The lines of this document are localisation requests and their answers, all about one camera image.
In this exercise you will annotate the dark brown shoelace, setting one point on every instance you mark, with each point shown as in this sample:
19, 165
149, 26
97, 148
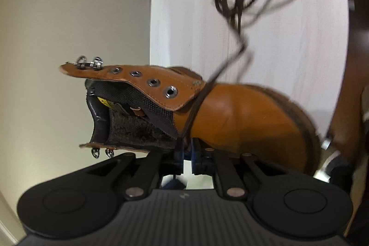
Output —
197, 107

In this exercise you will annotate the brown leather boot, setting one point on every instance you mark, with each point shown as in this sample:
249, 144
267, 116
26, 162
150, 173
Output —
245, 119

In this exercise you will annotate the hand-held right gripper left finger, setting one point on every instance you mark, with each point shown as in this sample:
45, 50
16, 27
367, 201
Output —
178, 161

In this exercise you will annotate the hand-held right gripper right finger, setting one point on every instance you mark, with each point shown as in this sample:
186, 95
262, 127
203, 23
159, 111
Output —
196, 158

